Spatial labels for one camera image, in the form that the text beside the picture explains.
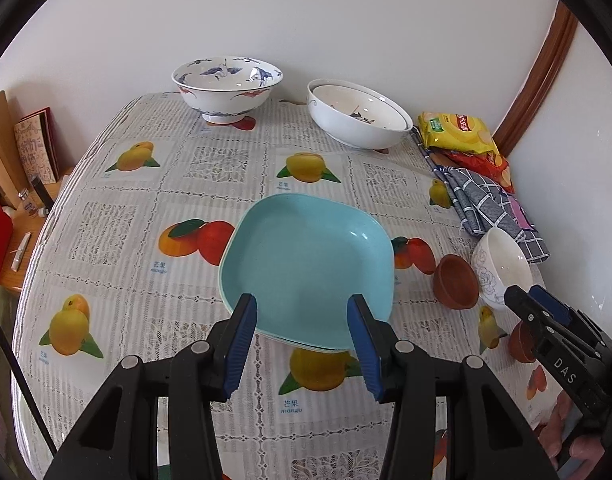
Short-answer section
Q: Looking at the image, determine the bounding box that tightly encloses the brown small saucer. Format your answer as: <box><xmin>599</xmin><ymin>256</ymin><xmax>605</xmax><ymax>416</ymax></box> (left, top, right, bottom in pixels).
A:
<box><xmin>508</xmin><ymin>321</ymin><xmax>536</xmax><ymax>364</ymax></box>
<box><xmin>433</xmin><ymin>255</ymin><xmax>479</xmax><ymax>310</ymax></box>

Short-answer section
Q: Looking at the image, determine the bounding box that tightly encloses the white ceramic bowl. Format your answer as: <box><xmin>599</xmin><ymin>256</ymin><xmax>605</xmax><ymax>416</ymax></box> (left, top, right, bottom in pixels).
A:
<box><xmin>470</xmin><ymin>228</ymin><xmax>534</xmax><ymax>311</ymax></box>

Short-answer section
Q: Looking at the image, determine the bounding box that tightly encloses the teal square plate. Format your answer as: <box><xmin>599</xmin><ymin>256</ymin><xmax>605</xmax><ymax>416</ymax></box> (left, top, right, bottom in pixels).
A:
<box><xmin>219</xmin><ymin>193</ymin><xmax>395</xmax><ymax>352</ymax></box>

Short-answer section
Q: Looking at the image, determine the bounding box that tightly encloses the person's right hand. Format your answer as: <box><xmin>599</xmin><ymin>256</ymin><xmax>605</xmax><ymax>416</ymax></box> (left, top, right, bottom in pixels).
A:
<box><xmin>534</xmin><ymin>389</ymin><xmax>607</xmax><ymax>470</ymax></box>

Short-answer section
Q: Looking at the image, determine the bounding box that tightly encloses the grey checked cloth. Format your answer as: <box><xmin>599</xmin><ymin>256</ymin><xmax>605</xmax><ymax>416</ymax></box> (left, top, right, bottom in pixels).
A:
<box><xmin>410</xmin><ymin>127</ymin><xmax>551</xmax><ymax>264</ymax></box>

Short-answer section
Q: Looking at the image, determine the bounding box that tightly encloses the red chips bag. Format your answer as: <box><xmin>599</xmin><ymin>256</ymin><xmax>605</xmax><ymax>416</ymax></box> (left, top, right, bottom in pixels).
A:
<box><xmin>446</xmin><ymin>151</ymin><xmax>514</xmax><ymax>193</ymax></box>

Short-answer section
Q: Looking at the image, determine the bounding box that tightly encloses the fruit print tablecloth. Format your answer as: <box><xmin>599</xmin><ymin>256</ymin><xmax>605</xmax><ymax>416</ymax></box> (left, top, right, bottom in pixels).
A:
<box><xmin>10</xmin><ymin>90</ymin><xmax>562</xmax><ymax>480</ymax></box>

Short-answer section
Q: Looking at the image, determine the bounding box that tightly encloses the yellow chips bag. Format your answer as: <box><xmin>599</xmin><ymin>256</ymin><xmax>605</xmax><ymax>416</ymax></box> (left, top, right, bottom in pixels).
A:
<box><xmin>419</xmin><ymin>112</ymin><xmax>499</xmax><ymax>154</ymax></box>

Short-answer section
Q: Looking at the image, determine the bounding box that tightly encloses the wooden side table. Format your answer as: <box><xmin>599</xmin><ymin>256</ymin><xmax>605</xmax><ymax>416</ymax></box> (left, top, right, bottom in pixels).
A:
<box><xmin>0</xmin><ymin>167</ymin><xmax>77</xmax><ymax>295</ymax></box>

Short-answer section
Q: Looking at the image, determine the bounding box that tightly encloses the large white outer bowl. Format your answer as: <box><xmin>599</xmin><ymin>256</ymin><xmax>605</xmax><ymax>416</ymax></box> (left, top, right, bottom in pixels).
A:
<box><xmin>307</xmin><ymin>78</ymin><xmax>413</xmax><ymax>150</ymax></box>

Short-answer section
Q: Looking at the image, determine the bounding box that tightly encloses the patterned red-edged box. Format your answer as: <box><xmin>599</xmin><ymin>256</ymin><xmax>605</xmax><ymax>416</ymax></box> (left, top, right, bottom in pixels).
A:
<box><xmin>13</xmin><ymin>107</ymin><xmax>60</xmax><ymax>184</ymax></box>

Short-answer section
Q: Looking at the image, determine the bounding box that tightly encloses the blue floral porcelain bowl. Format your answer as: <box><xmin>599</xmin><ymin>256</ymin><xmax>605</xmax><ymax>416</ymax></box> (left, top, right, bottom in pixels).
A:
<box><xmin>171</xmin><ymin>56</ymin><xmax>283</xmax><ymax>125</ymax></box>

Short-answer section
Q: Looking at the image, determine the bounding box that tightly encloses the brown wooden door frame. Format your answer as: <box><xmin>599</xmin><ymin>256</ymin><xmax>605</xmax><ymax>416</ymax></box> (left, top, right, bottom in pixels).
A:
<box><xmin>494</xmin><ymin>1</ymin><xmax>579</xmax><ymax>157</ymax></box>

